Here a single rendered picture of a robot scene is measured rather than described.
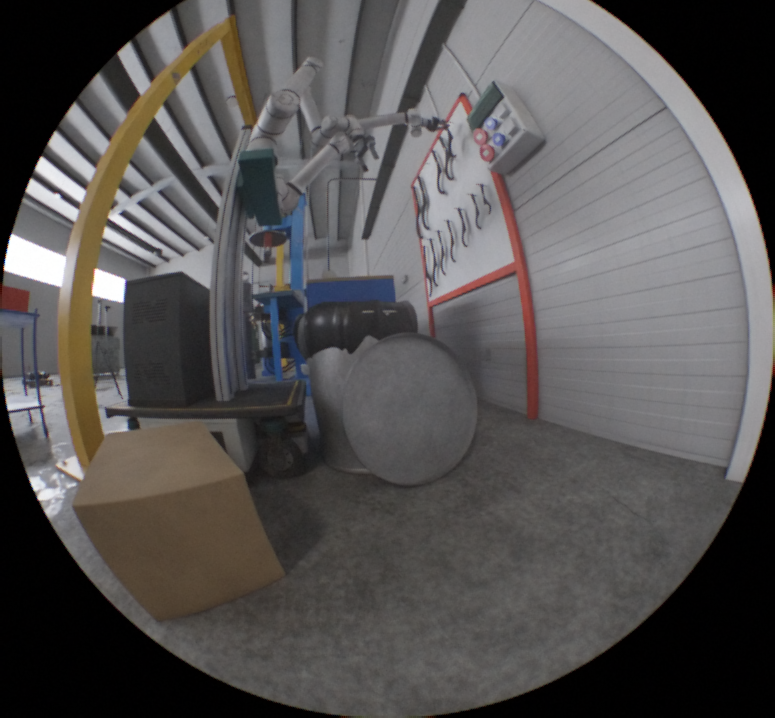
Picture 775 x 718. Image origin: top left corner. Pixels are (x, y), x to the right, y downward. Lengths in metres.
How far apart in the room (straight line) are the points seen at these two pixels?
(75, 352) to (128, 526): 1.07
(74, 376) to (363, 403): 1.36
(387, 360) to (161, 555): 0.83
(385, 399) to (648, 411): 1.01
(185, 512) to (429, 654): 0.46
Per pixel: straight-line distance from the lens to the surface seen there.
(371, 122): 1.88
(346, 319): 0.81
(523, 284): 1.38
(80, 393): 1.48
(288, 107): 1.23
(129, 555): 0.56
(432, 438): 0.91
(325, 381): 0.90
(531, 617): 0.57
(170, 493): 0.47
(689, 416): 1.07
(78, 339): 1.48
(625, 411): 1.15
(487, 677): 0.52
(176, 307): 1.05
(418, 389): 0.88
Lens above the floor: 0.51
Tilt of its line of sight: 3 degrees up
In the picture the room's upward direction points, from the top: 5 degrees counter-clockwise
